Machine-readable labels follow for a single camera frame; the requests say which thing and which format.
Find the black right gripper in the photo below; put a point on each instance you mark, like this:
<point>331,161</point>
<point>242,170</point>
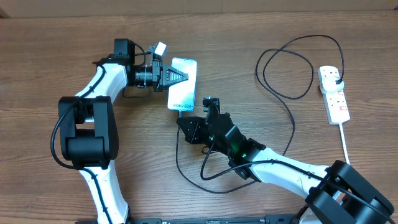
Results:
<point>195,131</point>

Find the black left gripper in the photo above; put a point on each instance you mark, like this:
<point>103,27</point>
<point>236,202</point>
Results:
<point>158,69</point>

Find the Samsung Galaxy smartphone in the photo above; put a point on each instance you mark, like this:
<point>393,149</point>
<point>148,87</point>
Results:
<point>181,96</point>

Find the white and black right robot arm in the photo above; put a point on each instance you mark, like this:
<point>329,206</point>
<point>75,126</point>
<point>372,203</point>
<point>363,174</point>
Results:
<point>333,194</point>

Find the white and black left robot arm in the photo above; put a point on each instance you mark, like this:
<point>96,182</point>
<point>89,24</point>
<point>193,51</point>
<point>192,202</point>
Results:
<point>85,137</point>

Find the white power strip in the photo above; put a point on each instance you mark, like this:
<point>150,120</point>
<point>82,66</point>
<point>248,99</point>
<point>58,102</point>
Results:
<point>335,103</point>

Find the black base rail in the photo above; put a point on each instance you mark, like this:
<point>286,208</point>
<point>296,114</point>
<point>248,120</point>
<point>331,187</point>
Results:
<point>268,219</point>

